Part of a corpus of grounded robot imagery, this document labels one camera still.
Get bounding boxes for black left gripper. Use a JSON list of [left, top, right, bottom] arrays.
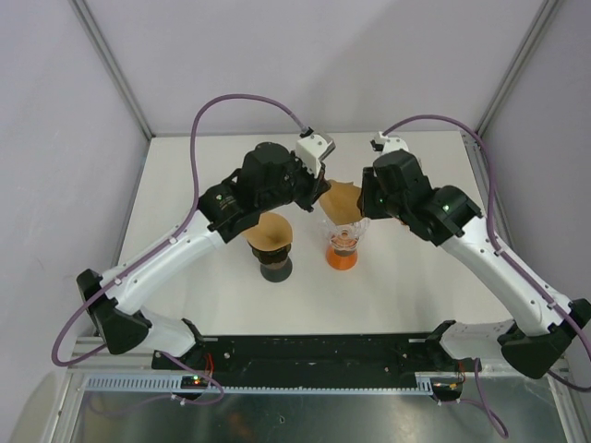
[[257, 150, 331, 212]]

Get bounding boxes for brown paper coffee filter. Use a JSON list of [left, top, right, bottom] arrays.
[[241, 212, 293, 252]]

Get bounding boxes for olive green plastic dripper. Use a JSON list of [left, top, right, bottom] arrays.
[[250, 244, 291, 266]]

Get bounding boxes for orange liquid glass beaker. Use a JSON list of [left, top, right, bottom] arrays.
[[325, 236, 358, 270]]

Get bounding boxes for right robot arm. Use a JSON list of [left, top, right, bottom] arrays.
[[357, 150, 590, 379]]

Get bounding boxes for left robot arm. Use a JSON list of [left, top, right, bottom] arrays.
[[77, 135, 335, 369]]

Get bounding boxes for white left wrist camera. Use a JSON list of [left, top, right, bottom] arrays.
[[295, 128, 336, 178]]

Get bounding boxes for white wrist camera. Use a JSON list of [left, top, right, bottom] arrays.
[[370, 132, 409, 155], [295, 128, 336, 178]]

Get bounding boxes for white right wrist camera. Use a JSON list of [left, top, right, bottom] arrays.
[[370, 132, 409, 155]]

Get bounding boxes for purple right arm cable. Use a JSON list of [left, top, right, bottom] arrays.
[[382, 114, 591, 438]]

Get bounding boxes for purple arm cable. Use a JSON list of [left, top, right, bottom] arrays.
[[50, 93, 307, 407], [382, 114, 591, 438]]

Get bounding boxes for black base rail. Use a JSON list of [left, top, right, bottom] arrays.
[[180, 333, 481, 394]]

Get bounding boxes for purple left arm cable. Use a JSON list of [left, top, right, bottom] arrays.
[[50, 93, 307, 407]]

